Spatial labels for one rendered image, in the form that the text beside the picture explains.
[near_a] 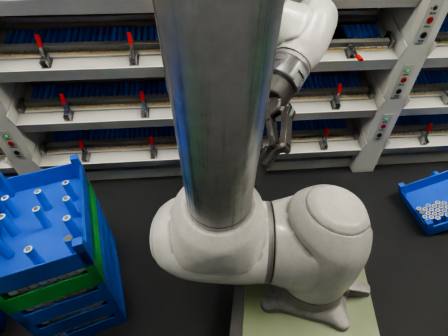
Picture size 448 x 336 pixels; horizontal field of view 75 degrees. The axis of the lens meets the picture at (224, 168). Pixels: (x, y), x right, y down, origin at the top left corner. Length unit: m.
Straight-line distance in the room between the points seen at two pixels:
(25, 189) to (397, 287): 1.13
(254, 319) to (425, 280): 0.68
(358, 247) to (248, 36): 0.38
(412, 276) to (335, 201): 0.70
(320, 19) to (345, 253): 0.45
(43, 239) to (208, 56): 0.66
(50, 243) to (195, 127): 0.58
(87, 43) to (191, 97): 0.85
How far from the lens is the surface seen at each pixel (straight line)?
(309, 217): 0.49
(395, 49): 1.20
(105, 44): 1.07
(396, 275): 1.16
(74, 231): 0.76
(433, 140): 1.55
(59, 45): 1.12
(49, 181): 0.93
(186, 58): 0.24
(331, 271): 0.53
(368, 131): 1.31
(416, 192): 1.42
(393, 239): 1.24
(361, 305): 0.75
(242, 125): 0.27
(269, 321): 0.69
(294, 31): 0.66
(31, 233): 0.84
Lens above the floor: 0.90
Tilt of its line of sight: 42 degrees down
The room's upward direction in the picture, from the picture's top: straight up
